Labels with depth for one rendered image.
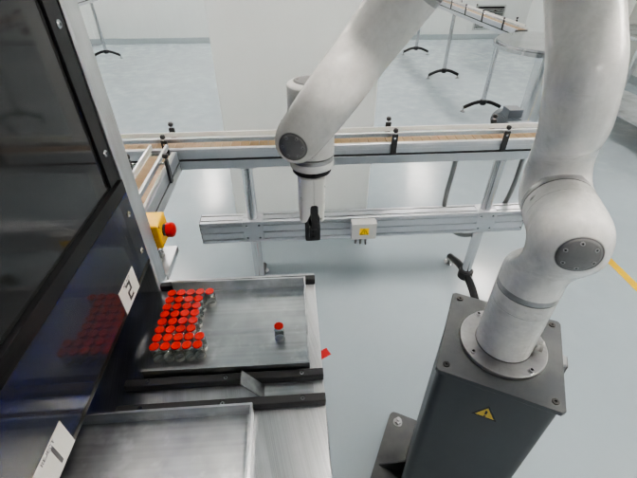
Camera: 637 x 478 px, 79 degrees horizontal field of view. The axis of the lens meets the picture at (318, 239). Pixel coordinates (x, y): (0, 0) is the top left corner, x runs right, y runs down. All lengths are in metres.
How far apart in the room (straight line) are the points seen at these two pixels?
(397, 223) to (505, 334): 1.13
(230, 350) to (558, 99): 0.76
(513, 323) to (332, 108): 0.56
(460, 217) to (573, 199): 1.33
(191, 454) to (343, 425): 1.07
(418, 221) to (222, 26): 1.33
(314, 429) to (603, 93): 0.70
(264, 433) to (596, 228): 0.65
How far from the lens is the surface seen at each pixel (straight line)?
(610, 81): 0.67
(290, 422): 0.82
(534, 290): 0.83
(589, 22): 0.69
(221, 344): 0.93
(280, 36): 2.15
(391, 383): 1.92
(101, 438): 0.89
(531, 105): 4.23
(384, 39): 0.63
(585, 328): 2.50
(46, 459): 0.72
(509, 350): 0.95
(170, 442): 0.84
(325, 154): 0.72
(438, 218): 2.00
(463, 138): 1.83
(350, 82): 0.61
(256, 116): 2.26
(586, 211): 0.71
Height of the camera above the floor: 1.60
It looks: 37 degrees down
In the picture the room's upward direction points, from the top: straight up
